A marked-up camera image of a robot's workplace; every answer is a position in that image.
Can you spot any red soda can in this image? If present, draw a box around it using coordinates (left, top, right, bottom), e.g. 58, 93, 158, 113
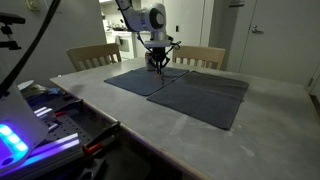
145, 52, 155, 71

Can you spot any dark blue placemat near can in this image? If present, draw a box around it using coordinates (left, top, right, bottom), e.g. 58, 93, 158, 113
105, 67, 188, 96

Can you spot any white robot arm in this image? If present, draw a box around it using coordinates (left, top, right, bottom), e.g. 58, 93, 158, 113
115, 0, 173, 74

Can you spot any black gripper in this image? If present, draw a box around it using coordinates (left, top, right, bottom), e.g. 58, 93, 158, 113
150, 47, 170, 75

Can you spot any door with metal handle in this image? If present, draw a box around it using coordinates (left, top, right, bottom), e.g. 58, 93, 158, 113
240, 0, 320, 86

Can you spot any orange handled clamp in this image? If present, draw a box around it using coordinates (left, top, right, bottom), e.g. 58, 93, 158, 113
82, 122, 120, 156

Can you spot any wooden chair right side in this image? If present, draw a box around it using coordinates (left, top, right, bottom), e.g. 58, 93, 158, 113
172, 46, 226, 70

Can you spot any dark grey placemat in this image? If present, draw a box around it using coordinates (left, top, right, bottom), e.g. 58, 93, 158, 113
147, 71, 249, 130

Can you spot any wooden chair behind can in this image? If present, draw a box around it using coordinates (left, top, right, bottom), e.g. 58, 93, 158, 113
66, 43, 122, 71

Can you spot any black camera on tripod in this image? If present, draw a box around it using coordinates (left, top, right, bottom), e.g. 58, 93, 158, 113
0, 12, 26, 50

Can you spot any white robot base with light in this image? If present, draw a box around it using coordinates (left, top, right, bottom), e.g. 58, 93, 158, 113
0, 83, 48, 174

